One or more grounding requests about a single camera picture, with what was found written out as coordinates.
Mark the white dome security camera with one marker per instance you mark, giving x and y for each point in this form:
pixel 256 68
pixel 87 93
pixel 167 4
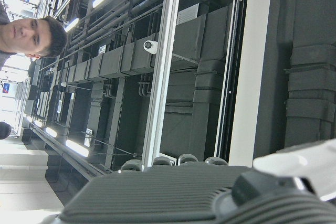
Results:
pixel 150 46

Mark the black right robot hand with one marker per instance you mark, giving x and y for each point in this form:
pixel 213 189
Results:
pixel 162 197

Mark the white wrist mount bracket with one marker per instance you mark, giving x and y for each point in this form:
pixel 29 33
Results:
pixel 294 159

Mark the dark-haired person grey shirt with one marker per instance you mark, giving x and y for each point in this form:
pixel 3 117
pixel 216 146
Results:
pixel 31 36

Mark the black insulated air duct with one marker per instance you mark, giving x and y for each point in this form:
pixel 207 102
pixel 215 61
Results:
pixel 113 62

